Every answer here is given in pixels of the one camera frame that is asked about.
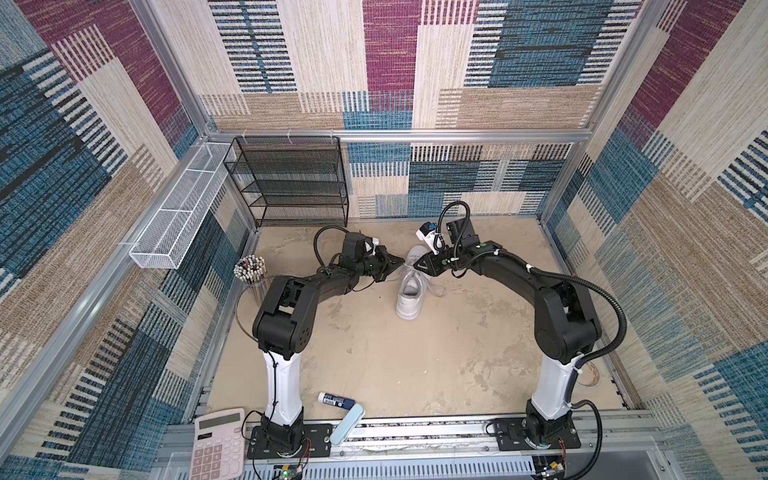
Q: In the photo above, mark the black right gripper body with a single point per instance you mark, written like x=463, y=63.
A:
x=449, y=258

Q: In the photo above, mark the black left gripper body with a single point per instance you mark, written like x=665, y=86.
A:
x=368, y=266

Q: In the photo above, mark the white leather sneaker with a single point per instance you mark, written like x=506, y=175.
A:
x=414, y=286

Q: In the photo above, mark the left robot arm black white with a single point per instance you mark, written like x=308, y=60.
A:
x=285, y=321

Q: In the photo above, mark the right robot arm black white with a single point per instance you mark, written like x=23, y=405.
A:
x=565, y=322

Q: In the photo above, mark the cup of coloured pencils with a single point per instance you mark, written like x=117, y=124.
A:
x=252, y=272

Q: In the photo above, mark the blue white glue stick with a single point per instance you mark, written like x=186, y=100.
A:
x=336, y=401

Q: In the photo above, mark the light blue eraser block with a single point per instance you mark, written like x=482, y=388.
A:
x=347, y=425

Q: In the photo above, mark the clear tape roll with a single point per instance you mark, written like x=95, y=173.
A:
x=589, y=376

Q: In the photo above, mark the pink desk calculator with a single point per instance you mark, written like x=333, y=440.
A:
x=219, y=445

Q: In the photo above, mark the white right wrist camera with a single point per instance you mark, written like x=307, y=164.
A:
x=428, y=233

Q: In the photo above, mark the black wire mesh shelf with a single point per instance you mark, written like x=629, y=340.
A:
x=288, y=181

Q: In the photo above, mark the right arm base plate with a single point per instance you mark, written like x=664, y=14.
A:
x=531, y=433

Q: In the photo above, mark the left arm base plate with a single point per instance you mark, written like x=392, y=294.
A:
x=289, y=442

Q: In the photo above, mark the white wire mesh basket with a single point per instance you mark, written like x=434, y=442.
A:
x=166, y=239

